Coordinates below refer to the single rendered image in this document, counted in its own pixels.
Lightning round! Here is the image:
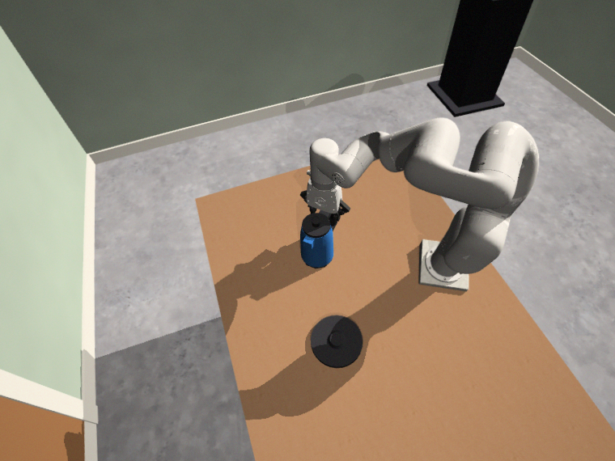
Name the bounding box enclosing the blue kettle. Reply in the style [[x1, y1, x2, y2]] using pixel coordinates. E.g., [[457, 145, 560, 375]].
[[300, 210, 337, 269]]

